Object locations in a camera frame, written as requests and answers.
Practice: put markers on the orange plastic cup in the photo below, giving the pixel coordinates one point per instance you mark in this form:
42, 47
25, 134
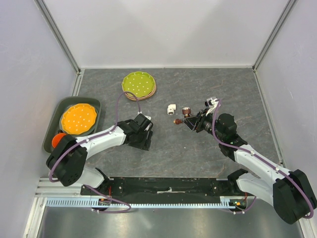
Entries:
57, 138

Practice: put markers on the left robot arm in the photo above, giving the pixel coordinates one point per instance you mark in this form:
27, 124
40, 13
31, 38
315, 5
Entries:
67, 162

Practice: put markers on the dark green tray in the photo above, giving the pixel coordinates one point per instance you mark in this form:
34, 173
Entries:
62, 106

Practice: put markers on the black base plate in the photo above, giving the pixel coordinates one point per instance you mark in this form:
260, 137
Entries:
138, 190

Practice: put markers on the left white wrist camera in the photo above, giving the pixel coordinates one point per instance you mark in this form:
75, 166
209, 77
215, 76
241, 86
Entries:
145, 121

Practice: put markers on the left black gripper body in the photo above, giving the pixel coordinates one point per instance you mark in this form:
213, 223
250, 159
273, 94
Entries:
141, 142

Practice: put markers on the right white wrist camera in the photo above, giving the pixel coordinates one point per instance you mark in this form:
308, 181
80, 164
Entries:
211, 104

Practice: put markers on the dark green plate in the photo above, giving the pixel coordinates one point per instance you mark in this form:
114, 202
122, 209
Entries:
86, 133

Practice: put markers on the pink plate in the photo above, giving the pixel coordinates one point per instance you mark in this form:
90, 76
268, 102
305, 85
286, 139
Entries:
130, 97

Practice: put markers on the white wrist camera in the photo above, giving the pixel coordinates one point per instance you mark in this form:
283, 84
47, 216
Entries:
211, 104
145, 121

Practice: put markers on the brown wooden plate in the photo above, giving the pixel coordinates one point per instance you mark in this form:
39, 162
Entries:
133, 96

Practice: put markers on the slotted cable duct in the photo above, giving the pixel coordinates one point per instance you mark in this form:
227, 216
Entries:
224, 203

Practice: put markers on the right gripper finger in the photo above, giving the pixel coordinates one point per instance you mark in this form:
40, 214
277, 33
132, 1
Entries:
200, 115
190, 122

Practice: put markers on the orange dotted plate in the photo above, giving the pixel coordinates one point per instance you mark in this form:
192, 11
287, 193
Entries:
78, 119

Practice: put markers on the second white elbow fitting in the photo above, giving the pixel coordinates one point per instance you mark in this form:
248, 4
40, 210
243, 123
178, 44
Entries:
171, 108

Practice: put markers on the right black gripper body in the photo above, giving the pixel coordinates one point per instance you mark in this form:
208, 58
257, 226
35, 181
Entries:
206, 123

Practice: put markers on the green dotted plate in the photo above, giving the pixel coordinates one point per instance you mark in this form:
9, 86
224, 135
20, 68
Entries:
141, 84

